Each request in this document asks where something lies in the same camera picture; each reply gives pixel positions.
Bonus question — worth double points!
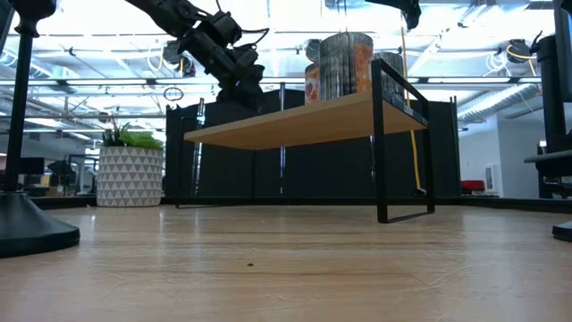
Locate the silver tin can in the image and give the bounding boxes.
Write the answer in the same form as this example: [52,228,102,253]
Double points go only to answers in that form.
[373,51,407,103]

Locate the red-topped can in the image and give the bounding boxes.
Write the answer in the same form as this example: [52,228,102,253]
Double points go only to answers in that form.
[304,62,323,106]

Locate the orange candle glass jar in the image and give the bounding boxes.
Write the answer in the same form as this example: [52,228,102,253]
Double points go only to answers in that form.
[318,31,374,102]

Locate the black partition screen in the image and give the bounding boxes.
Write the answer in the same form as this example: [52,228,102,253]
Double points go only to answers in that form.
[164,88,461,199]

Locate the green succulent in patterned pot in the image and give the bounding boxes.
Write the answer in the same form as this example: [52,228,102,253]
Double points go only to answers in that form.
[96,119,165,208]

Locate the red seat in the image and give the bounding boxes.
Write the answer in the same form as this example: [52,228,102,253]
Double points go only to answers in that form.
[459,179,486,193]

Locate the black office chair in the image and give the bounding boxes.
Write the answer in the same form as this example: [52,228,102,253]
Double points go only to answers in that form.
[46,158,77,196]

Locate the grey side desk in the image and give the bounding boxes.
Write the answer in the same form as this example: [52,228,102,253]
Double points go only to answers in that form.
[525,149,572,200]

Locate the black hanging ring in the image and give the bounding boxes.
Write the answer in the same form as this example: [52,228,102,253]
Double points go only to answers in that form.
[163,86,185,103]

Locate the wooden shelf with black frame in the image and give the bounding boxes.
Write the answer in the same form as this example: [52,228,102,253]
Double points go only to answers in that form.
[174,57,437,225]

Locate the yellow cable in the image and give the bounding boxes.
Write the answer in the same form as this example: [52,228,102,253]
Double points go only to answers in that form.
[400,25,424,196]

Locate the black metal table frame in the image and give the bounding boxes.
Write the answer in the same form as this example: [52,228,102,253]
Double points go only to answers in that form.
[29,194,572,215]

